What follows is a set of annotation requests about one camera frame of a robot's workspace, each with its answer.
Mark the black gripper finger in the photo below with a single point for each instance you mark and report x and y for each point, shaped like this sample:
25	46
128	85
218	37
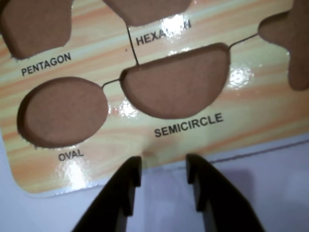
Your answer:
120	193
217	198

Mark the wooden shape puzzle board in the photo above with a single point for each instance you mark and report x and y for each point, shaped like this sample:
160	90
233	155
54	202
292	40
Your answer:
108	67

